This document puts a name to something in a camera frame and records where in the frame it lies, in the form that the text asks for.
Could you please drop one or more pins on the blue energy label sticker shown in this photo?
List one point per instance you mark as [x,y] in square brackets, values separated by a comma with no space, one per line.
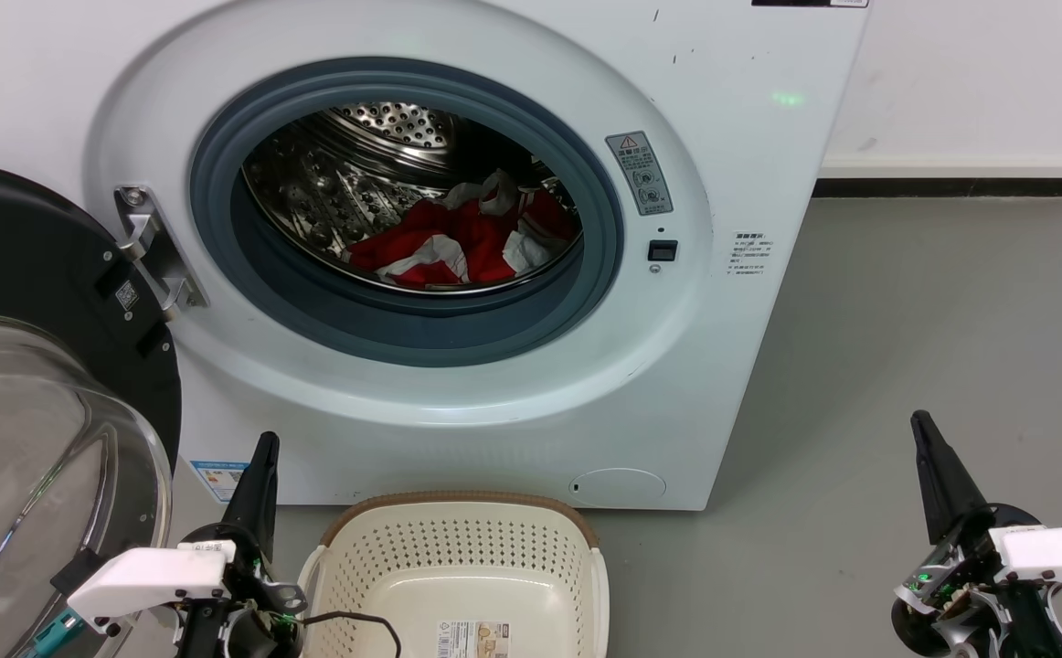
[218,480]

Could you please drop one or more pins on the silver metal door hinge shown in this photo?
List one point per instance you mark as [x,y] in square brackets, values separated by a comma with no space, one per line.
[152,256]

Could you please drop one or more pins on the QR code sticker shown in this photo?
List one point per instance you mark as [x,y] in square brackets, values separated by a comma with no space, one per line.
[126,294]

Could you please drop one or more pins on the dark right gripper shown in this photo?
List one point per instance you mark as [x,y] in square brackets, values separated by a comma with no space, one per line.
[951,594]

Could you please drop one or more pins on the round white filter cover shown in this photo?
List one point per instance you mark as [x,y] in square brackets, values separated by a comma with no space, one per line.
[618,488]

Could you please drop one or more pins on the printed paper product label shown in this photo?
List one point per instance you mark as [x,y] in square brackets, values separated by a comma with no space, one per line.
[473,640]

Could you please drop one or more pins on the grey rubber door gasket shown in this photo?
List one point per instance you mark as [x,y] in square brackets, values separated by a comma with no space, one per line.
[403,334]

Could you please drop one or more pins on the red and white garment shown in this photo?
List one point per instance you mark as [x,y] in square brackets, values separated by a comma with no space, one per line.
[458,233]

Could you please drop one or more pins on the small white text label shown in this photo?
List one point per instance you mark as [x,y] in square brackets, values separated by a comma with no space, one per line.
[750,254]

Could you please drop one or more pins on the cream perforated laundry basket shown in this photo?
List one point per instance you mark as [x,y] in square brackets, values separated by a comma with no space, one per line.
[494,557]

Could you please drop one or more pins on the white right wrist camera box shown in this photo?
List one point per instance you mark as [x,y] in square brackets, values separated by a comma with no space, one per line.
[1061,553]

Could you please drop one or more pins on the black door latch socket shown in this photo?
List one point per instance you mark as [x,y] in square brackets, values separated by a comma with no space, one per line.
[663,250]

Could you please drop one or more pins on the grey warning label sticker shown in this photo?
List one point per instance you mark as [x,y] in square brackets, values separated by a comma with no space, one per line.
[638,174]

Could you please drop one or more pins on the black floor edge strip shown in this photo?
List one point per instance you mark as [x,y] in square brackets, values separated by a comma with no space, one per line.
[951,187]

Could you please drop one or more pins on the black control panel strip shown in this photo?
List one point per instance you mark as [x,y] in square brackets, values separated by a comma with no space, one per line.
[810,3]

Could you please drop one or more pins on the stainless steel washing machine drum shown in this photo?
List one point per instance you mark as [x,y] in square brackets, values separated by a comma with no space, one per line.
[330,192]

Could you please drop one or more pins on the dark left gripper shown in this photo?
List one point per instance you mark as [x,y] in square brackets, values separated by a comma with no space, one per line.
[252,631]

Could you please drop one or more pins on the black washer door with glass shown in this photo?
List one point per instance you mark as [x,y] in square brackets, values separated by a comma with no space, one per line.
[28,238]

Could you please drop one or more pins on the white front-load washing machine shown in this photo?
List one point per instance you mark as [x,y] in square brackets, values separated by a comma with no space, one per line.
[750,366]

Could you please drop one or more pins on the white wall baseboard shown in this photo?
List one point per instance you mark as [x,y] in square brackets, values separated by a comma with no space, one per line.
[961,165]

